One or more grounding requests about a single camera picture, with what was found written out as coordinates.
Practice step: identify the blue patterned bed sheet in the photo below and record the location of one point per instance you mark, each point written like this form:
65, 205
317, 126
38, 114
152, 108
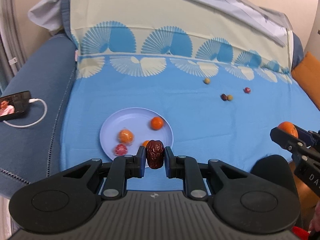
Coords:
120, 67

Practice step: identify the dark red jujube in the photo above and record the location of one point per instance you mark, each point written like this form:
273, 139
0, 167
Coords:
224, 97
155, 154

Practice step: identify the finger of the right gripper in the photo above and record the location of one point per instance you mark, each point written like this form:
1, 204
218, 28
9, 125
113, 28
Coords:
287, 142
311, 138

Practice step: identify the grey curtain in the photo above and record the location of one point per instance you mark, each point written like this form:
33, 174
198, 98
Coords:
13, 54

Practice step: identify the person's right hand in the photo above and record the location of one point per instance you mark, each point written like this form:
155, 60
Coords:
315, 221

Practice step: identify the small orange tangerine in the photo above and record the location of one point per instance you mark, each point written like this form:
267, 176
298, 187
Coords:
145, 143

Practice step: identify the small red candy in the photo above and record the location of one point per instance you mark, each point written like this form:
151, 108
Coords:
247, 90

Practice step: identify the black smartphone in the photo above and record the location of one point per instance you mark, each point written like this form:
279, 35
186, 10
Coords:
14, 105

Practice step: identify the light blue round plate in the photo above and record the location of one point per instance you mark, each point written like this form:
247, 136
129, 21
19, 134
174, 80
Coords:
138, 122

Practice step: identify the pink red candy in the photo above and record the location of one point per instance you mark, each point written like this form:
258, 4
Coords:
120, 150

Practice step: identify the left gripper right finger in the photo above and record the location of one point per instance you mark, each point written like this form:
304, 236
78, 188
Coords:
189, 171

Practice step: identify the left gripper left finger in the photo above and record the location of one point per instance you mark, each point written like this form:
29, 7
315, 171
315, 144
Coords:
119, 171

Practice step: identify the orange cushion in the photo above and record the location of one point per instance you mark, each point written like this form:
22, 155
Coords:
307, 75

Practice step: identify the large orange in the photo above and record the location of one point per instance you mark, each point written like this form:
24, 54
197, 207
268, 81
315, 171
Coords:
125, 136

